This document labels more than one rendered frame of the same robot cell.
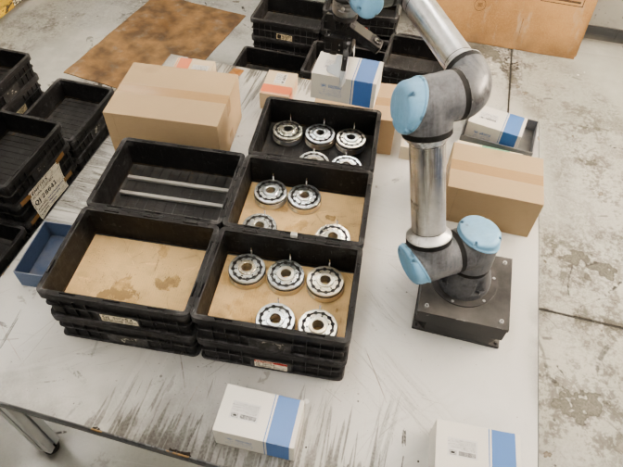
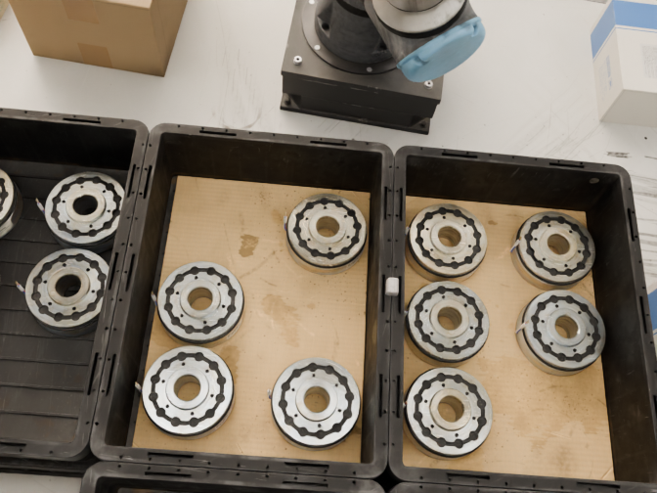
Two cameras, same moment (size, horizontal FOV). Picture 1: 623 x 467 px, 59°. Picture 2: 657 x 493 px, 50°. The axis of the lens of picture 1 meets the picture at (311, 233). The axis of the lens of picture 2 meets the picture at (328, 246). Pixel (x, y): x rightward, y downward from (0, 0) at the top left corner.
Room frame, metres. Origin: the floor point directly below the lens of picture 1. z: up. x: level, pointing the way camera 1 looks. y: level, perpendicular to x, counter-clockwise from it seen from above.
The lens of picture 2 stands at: (1.11, 0.32, 1.66)
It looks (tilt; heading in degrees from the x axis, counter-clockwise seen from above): 65 degrees down; 256
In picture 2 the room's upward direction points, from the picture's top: 11 degrees clockwise
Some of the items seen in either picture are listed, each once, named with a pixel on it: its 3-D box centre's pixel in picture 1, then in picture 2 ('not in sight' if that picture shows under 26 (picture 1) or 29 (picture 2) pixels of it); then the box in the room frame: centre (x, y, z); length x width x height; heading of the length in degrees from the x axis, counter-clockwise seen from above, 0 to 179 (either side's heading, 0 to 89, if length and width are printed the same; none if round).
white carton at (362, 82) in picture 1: (347, 80); not in sight; (1.47, -0.09, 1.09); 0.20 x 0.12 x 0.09; 77
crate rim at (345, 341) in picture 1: (280, 283); (518, 307); (0.81, 0.07, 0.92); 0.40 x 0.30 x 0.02; 83
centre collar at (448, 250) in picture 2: (324, 280); (449, 237); (0.87, -0.04, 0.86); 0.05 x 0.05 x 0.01
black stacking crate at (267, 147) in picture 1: (316, 145); (3, 281); (1.41, 0.00, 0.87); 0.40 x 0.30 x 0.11; 83
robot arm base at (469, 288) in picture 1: (466, 269); (366, 3); (0.93, -0.44, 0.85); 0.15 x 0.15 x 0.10
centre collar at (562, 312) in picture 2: (274, 319); (566, 327); (0.74, 0.08, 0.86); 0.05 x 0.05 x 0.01
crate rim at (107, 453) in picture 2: (300, 199); (258, 287); (1.11, 0.04, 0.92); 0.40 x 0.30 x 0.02; 83
